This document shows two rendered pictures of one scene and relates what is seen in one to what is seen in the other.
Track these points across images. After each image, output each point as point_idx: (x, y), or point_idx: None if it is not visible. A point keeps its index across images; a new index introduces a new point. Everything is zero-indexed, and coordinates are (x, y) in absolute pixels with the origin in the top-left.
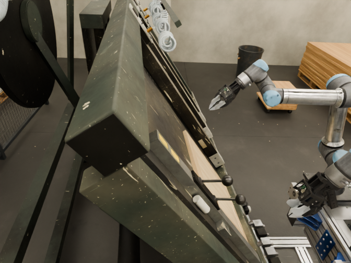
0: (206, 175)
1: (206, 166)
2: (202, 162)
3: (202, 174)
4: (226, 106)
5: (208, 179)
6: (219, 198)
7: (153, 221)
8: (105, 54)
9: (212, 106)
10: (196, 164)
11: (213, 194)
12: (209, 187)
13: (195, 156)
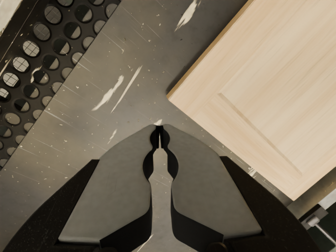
0: (303, 113)
1: (300, 51)
2: (282, 65)
3: (286, 152)
4: (294, 217)
5: (313, 109)
6: (319, 229)
7: None
8: None
9: (156, 144)
10: (262, 166)
11: (332, 133)
12: (315, 140)
13: (249, 146)
